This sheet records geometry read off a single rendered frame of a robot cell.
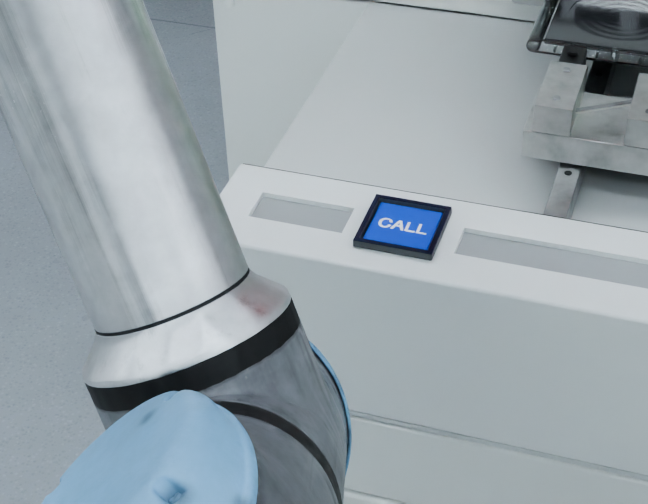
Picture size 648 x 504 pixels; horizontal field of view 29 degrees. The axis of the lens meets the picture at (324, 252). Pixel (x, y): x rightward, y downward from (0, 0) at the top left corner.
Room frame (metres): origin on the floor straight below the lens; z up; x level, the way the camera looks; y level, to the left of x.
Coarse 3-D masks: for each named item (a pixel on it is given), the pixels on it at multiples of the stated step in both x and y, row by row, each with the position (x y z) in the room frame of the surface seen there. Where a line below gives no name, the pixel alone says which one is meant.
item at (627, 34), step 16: (560, 0) 1.13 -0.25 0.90; (576, 0) 1.13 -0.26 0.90; (592, 0) 1.13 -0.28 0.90; (608, 0) 1.13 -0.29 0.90; (624, 0) 1.13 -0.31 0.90; (640, 0) 1.13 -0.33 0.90; (560, 16) 1.10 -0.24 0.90; (576, 16) 1.10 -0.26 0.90; (592, 16) 1.10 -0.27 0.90; (608, 16) 1.10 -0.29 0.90; (624, 16) 1.10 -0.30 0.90; (640, 16) 1.10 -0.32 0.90; (560, 32) 1.07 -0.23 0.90; (576, 32) 1.07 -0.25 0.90; (592, 32) 1.07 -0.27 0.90; (608, 32) 1.07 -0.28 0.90; (624, 32) 1.07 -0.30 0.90; (640, 32) 1.07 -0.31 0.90; (624, 48) 1.03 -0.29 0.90; (640, 48) 1.03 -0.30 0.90
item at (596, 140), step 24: (600, 96) 0.98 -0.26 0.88; (528, 120) 0.95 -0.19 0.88; (576, 120) 0.94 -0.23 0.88; (600, 120) 0.94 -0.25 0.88; (624, 120) 0.94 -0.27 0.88; (528, 144) 0.93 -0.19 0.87; (552, 144) 0.92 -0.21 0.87; (576, 144) 0.92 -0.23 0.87; (600, 144) 0.91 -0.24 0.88; (624, 168) 0.90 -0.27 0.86
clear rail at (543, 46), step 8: (536, 40) 1.05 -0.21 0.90; (544, 40) 1.05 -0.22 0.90; (552, 40) 1.05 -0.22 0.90; (536, 48) 1.05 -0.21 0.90; (544, 48) 1.04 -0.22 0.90; (552, 48) 1.04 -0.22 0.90; (560, 48) 1.04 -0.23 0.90; (592, 48) 1.03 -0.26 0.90; (600, 48) 1.03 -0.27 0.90; (608, 48) 1.03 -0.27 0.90; (592, 56) 1.03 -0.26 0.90; (600, 56) 1.03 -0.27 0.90; (608, 56) 1.02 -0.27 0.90; (616, 56) 1.02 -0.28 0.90; (624, 56) 1.02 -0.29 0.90; (632, 56) 1.02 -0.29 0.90; (640, 56) 1.02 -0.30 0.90; (624, 64) 1.02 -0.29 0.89; (632, 64) 1.02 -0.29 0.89; (640, 64) 1.01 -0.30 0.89
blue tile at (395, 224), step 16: (384, 208) 0.71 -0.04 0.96; (400, 208) 0.71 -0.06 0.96; (416, 208) 0.71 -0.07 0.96; (384, 224) 0.69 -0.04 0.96; (400, 224) 0.69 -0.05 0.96; (416, 224) 0.69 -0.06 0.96; (432, 224) 0.69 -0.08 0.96; (384, 240) 0.67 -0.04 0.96; (400, 240) 0.67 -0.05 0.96; (416, 240) 0.67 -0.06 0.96
